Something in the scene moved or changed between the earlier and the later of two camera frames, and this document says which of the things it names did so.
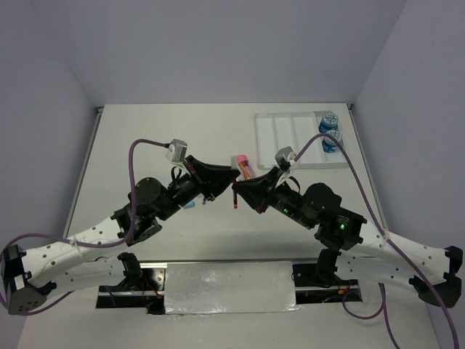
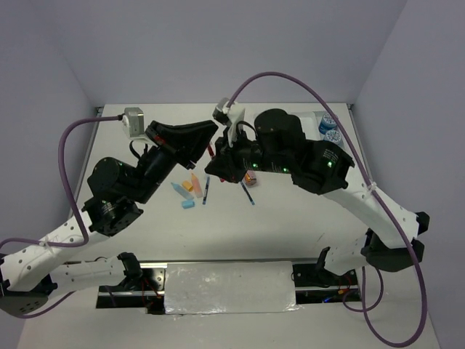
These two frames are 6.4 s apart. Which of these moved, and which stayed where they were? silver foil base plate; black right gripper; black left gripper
Moved: black right gripper; black left gripper
Stayed: silver foil base plate
